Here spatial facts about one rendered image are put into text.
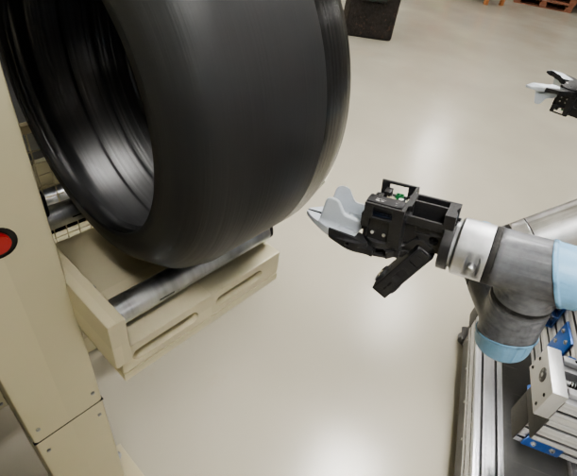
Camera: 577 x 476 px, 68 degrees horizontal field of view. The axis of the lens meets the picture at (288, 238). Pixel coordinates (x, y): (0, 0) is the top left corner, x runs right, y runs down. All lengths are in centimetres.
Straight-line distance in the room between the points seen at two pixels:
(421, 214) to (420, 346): 141
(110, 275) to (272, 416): 91
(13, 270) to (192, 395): 110
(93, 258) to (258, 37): 62
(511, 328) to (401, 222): 19
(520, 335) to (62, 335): 67
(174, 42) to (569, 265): 48
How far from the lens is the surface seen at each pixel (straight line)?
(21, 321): 73
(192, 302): 77
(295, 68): 52
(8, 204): 61
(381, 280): 64
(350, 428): 166
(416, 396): 181
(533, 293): 58
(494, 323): 63
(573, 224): 73
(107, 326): 65
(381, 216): 57
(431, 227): 57
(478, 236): 57
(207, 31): 46
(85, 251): 99
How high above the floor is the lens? 144
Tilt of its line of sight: 39 degrees down
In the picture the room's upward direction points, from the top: 9 degrees clockwise
